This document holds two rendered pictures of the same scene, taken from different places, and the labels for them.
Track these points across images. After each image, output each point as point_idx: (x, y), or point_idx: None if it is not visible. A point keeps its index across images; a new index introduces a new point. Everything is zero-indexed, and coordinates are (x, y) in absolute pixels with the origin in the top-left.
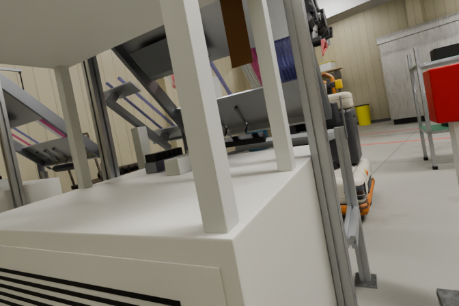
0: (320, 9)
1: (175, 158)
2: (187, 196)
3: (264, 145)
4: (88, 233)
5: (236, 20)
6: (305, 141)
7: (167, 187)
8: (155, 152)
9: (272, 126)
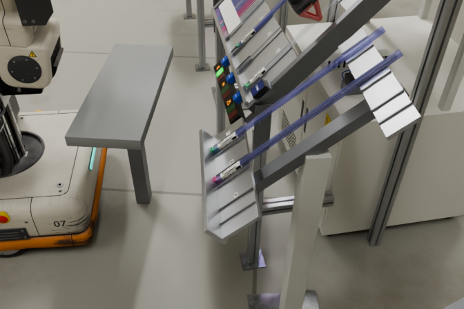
0: None
1: (387, 49)
2: (411, 34)
3: (155, 104)
4: (451, 38)
5: None
6: (168, 65)
7: (407, 47)
8: None
9: None
